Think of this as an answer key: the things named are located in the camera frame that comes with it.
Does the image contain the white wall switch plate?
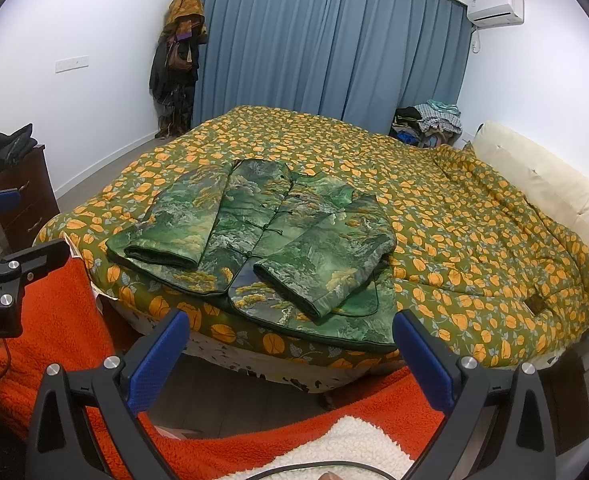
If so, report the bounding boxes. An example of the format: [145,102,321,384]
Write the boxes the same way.
[55,55,89,74]

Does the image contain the blue window curtain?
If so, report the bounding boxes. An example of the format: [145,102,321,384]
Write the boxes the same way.
[194,0,472,133]

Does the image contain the cream padded headboard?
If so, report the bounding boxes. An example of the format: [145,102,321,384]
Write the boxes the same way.
[472,122,589,246]

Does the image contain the dark cloth on dresser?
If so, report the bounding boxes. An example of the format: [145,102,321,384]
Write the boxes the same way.
[0,124,37,172]

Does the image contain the black cable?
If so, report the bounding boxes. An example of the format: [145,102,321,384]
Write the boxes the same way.
[243,460,401,480]

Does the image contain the dark wooden dresser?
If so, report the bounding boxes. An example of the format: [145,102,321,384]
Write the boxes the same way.
[0,144,59,252]

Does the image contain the green landscape print jacket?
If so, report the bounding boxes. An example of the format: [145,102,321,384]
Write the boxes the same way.
[107,159,396,352]

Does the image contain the clothes hanging on rack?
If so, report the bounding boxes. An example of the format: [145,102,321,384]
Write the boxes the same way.
[149,0,208,139]

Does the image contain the pile of clothes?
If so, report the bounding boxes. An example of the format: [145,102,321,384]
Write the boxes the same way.
[389,100,462,148]

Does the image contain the white wall air conditioner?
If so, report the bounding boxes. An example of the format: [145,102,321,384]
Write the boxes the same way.
[467,0,524,28]

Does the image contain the orange fleece garment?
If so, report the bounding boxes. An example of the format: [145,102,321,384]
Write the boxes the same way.
[0,259,443,479]

